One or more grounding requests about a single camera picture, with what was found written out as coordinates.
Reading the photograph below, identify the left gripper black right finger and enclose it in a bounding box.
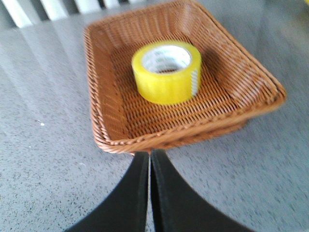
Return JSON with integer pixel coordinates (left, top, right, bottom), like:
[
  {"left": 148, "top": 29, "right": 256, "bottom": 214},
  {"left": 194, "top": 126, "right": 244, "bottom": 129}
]
[{"left": 151, "top": 149, "right": 250, "bottom": 232}]

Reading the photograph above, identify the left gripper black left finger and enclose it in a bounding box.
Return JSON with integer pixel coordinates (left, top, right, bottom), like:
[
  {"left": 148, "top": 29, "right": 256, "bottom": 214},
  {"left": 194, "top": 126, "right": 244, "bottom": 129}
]
[{"left": 67, "top": 152, "right": 149, "bottom": 232}]

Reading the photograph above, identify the yellow packing tape roll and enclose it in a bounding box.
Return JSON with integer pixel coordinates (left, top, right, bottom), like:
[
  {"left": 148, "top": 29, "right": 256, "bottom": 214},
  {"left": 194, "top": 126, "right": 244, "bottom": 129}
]
[{"left": 131, "top": 41, "right": 202, "bottom": 105}]

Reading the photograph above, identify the brown wicker basket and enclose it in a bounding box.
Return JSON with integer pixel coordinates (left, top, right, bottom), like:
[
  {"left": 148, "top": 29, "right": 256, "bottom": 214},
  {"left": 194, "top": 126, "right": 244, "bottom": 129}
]
[{"left": 84, "top": 0, "right": 286, "bottom": 153}]

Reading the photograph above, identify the grey pleated curtain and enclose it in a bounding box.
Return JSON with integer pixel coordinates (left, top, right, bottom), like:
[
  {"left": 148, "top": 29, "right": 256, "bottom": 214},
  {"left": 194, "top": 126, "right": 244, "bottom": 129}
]
[{"left": 0, "top": 0, "right": 153, "bottom": 31}]

